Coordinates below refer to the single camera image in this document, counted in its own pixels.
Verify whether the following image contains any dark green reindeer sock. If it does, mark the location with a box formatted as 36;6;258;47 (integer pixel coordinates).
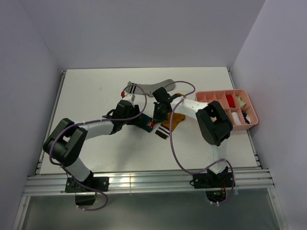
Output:
134;114;156;133

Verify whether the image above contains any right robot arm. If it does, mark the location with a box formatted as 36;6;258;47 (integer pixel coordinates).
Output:
153;87;233;187

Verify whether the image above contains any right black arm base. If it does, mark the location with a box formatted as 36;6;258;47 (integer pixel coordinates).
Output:
189;167;236;206

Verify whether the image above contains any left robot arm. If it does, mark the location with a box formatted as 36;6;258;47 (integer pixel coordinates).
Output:
43;100;140;191

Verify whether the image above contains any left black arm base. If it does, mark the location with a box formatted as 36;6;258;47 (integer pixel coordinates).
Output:
64;177;109;210

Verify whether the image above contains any mustard yellow striped sock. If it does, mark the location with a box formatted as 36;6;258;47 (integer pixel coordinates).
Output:
154;92;188;140

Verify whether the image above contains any grey striped sock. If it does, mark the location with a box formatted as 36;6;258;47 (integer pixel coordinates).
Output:
125;79;176;97

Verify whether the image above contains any pink divided organizer tray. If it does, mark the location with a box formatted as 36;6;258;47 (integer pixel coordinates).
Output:
195;89;259;131

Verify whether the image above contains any red rolled sock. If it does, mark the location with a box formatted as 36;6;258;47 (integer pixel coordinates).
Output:
226;94;236;108

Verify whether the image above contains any white rolled sock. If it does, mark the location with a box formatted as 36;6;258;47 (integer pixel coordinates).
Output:
232;112;242;125

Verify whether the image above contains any beige rolled sock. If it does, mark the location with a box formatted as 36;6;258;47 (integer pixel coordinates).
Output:
236;96;247;108

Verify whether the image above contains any black white striped sock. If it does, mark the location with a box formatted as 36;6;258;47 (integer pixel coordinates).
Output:
242;111;251;124

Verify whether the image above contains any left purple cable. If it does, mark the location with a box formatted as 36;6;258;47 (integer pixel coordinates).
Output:
49;82;149;211

